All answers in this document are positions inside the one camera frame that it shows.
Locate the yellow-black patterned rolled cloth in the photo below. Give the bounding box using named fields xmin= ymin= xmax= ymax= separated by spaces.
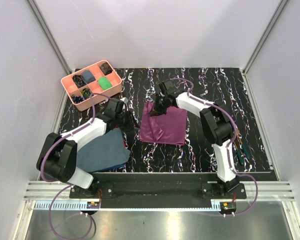
xmin=81 ymin=88 xmax=92 ymax=100

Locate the grey-blue folded cloth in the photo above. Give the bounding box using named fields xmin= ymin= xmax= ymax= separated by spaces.
xmin=76 ymin=128 xmax=131 ymax=173

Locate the blue-black patterned rolled cloth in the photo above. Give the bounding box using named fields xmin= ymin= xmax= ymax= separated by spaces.
xmin=71 ymin=94 xmax=85 ymax=104

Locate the green rolled cloth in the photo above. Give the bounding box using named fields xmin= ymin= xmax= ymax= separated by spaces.
xmin=98 ymin=76 xmax=113 ymax=91

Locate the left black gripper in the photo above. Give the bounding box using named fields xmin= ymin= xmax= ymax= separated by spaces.
xmin=115 ymin=108 xmax=140 ymax=133

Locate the blue rolled cloth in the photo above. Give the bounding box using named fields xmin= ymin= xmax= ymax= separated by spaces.
xmin=81 ymin=70 xmax=96 ymax=84

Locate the pink divided organizer tray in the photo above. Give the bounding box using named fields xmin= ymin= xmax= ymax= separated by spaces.
xmin=60 ymin=60 xmax=123 ymax=112

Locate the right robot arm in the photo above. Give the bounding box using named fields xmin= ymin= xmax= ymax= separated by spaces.
xmin=149 ymin=78 xmax=240 ymax=199

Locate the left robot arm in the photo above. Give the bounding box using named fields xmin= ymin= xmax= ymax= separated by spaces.
xmin=36 ymin=97 xmax=137 ymax=198

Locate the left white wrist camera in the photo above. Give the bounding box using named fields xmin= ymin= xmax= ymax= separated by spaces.
xmin=120 ymin=97 xmax=129 ymax=104

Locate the black patterned rolled cloth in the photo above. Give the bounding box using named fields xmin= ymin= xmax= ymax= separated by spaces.
xmin=72 ymin=74 xmax=85 ymax=88

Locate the purple satin napkin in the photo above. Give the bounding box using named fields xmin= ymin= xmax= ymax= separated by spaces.
xmin=139 ymin=101 xmax=187 ymax=146

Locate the dark patterned rolled cloth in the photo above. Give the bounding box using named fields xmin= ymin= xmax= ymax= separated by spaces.
xmin=100 ymin=62 xmax=113 ymax=76

